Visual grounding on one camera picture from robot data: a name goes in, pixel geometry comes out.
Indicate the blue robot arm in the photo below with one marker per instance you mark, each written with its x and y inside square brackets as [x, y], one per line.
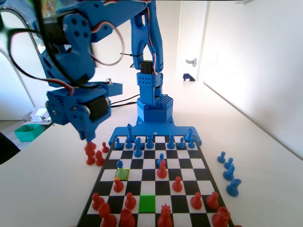
[138, 30]

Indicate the blue chess king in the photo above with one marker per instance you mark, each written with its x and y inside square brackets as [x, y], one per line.
[129, 132]

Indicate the blue plastic chess rook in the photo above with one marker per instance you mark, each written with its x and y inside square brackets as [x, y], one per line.
[149, 143]
[188, 136]

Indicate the blue plastic chess bishop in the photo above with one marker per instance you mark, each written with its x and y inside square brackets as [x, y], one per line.
[170, 144]

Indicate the red queen chess piece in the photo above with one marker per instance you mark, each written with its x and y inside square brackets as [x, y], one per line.
[165, 218]

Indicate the pile of white packets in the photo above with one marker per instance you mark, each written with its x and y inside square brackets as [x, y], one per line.
[39, 113]

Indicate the teal plastic box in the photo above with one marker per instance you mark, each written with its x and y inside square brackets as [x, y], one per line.
[23, 136]

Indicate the black zip tie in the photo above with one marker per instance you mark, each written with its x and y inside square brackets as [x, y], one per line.
[132, 55]

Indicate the blue robot mounting plate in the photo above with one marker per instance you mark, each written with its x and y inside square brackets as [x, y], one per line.
[161, 131]

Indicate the white arched panel dark rim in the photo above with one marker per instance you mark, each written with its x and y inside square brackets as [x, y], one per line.
[21, 47]

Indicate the black and white chessboard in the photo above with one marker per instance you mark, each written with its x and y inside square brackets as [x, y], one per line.
[149, 175]

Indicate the blue printed clamp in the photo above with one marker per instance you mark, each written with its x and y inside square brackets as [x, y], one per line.
[187, 76]

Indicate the white door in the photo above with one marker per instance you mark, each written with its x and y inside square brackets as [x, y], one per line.
[189, 35]

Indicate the blue gripper camera mount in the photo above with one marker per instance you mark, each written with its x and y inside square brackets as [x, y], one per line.
[114, 89]

